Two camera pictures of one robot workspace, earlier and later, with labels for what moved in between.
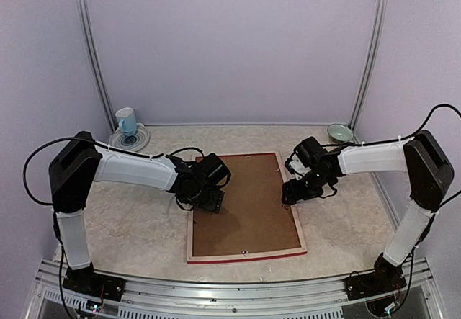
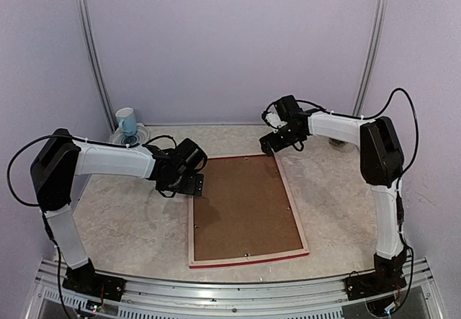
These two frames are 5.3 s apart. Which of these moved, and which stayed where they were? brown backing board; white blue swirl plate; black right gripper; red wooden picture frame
Moved: black right gripper
Stayed: red wooden picture frame; brown backing board; white blue swirl plate
